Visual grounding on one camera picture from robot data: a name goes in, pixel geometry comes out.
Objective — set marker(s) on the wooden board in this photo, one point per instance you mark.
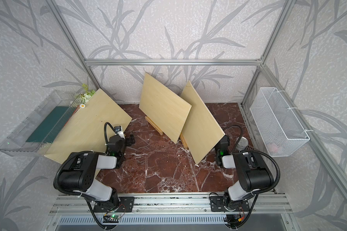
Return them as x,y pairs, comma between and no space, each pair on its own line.
164,107
201,130
85,129

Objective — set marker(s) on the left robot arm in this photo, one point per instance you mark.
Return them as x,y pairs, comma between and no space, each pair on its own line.
76,175

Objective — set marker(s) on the wooden easel frame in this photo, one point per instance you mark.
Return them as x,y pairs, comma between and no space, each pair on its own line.
154,125
182,138

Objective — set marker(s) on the clear acrylic shelf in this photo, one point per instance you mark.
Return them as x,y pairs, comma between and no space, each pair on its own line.
15,144

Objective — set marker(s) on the metal tin can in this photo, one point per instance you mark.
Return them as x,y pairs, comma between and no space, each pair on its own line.
242,143

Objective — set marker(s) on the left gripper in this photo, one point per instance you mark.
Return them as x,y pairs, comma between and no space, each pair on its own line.
127,142

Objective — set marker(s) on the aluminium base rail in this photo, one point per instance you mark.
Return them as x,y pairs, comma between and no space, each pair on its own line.
171,203

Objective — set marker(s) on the white wire basket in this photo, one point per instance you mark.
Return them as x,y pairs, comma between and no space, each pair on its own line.
277,122

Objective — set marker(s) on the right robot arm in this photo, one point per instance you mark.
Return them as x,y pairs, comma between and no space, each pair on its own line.
257,171

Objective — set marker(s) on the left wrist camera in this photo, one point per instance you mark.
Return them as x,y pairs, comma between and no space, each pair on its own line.
119,131

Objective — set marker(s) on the pink item in basket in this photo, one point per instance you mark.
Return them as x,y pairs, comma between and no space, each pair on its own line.
274,149

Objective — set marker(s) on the green mat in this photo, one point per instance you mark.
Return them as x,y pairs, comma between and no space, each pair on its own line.
52,125

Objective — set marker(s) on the potted artificial flowers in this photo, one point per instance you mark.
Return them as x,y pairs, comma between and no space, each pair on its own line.
84,96

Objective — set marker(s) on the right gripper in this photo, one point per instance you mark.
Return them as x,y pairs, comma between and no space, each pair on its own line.
228,137

